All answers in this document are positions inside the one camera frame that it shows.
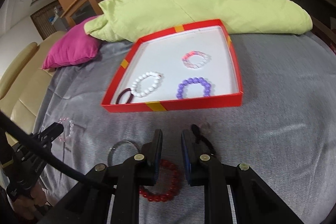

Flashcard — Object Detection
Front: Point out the maroon hair tie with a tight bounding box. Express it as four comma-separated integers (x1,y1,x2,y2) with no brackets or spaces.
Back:
115,87,134,105

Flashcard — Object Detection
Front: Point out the white pearl bracelet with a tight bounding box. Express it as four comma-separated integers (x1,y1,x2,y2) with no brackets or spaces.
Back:
130,71,164,98

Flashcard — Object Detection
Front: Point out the purple bead bracelet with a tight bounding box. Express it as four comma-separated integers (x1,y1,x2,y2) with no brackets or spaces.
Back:
175,77,213,100

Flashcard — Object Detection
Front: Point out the pink white bead bracelet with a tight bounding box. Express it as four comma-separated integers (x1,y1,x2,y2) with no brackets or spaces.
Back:
182,50,211,69

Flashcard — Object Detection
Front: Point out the person's left hand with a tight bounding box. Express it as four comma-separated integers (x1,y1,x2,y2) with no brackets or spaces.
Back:
11,182,47,220

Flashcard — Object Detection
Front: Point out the silver metal bangle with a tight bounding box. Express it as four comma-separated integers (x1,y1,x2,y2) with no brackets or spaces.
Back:
107,140,140,166

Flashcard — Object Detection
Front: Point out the beige leather sofa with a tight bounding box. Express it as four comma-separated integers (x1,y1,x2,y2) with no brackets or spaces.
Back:
1,31,65,134

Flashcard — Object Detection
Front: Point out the magenta pillow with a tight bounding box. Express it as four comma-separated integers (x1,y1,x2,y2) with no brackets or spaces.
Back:
42,16,101,69

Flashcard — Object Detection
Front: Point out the grey blanket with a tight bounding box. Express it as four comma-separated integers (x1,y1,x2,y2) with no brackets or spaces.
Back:
34,33,335,223

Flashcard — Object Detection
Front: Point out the red shallow box lid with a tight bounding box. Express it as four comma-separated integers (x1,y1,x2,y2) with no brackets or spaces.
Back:
101,19,243,113

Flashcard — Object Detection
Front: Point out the light green folded quilt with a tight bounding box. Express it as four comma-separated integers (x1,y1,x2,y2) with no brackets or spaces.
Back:
84,0,313,42

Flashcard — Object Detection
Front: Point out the small pink pearl bracelet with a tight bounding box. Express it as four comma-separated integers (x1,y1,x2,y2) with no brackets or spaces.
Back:
57,117,75,143

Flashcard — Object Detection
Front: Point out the black cable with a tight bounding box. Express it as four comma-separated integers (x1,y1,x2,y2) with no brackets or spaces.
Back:
0,110,106,185

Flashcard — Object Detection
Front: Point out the black hair tie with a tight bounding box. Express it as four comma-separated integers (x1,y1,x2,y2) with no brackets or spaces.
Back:
190,123,217,157

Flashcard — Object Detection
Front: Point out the red bead bracelet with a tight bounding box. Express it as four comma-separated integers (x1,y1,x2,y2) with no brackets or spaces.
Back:
139,159,182,203

